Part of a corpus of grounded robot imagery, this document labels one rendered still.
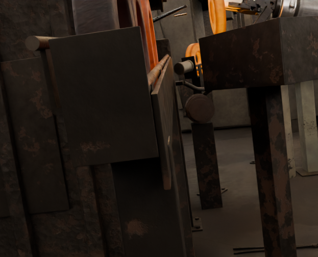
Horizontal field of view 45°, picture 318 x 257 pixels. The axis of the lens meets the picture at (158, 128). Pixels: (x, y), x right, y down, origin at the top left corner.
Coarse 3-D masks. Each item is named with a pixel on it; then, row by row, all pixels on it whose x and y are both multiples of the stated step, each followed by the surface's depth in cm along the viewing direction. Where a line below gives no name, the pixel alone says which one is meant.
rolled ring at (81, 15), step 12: (72, 0) 31; (84, 0) 31; (96, 0) 31; (108, 0) 31; (120, 0) 43; (84, 12) 31; (96, 12) 31; (108, 12) 31; (120, 12) 44; (132, 12) 47; (84, 24) 31; (96, 24) 31; (108, 24) 31; (120, 24) 45; (132, 24) 45
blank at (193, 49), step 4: (192, 44) 192; (196, 44) 193; (188, 48) 191; (192, 48) 190; (196, 48) 193; (188, 52) 190; (192, 52) 190; (196, 52) 193; (188, 56) 189; (200, 56) 198; (200, 60) 198; (196, 64) 192
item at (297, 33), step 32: (224, 32) 91; (256, 32) 83; (288, 32) 79; (224, 64) 93; (256, 64) 85; (288, 64) 80; (256, 96) 97; (256, 128) 99; (256, 160) 101; (288, 192) 100; (288, 224) 100; (288, 256) 101
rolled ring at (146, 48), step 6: (132, 0) 50; (138, 0) 59; (132, 6) 49; (138, 6) 60; (138, 12) 61; (138, 18) 62; (138, 24) 63; (144, 24) 65; (144, 30) 64; (144, 36) 64; (144, 42) 64; (144, 48) 64; (144, 54) 64; (150, 66) 66
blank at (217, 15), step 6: (210, 0) 126; (216, 0) 120; (222, 0) 119; (210, 6) 129; (216, 6) 120; (222, 6) 119; (210, 12) 131; (216, 12) 120; (222, 12) 120; (210, 18) 133; (216, 18) 121; (222, 18) 121; (216, 24) 122; (222, 24) 122; (216, 30) 124; (222, 30) 124
